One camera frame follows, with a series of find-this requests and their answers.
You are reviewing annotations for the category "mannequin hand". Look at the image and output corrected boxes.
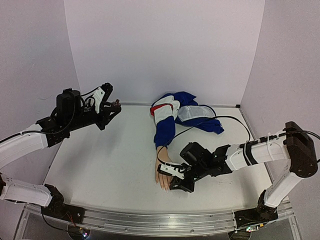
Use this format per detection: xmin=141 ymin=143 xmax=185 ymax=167
xmin=154 ymin=146 xmax=176 ymax=194

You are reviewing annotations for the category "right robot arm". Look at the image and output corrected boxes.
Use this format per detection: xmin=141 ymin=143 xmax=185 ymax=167
xmin=169 ymin=121 xmax=318 ymax=208

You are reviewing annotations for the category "red nail polish bottle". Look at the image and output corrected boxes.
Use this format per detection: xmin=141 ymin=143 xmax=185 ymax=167
xmin=111 ymin=99 xmax=121 ymax=106

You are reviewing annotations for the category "blue white red jacket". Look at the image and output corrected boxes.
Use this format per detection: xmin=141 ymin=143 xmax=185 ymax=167
xmin=150 ymin=91 xmax=224 ymax=148

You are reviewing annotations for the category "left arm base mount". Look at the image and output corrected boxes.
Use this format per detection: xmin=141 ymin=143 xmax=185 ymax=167
xmin=41 ymin=184 xmax=85 ymax=224

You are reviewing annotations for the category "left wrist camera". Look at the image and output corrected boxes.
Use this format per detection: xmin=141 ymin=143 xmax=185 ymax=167
xmin=92 ymin=82 xmax=113 ymax=114

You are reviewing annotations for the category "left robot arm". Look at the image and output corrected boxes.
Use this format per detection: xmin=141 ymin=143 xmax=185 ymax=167
xmin=0 ymin=83 xmax=122 ymax=219

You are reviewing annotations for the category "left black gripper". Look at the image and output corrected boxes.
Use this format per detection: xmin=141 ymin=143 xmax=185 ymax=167
xmin=67 ymin=102 xmax=122 ymax=132

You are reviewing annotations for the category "aluminium front rail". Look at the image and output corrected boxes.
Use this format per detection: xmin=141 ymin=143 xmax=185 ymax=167
xmin=14 ymin=198 xmax=302 ymax=240

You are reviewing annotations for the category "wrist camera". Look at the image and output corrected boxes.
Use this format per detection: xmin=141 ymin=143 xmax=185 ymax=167
xmin=157 ymin=163 xmax=189 ymax=180
xmin=92 ymin=82 xmax=113 ymax=114

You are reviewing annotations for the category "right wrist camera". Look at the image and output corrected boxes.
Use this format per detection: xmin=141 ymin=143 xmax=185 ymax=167
xmin=157 ymin=163 xmax=189 ymax=180

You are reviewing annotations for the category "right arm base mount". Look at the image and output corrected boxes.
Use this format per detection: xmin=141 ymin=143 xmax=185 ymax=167
xmin=234 ymin=195 xmax=279 ymax=230

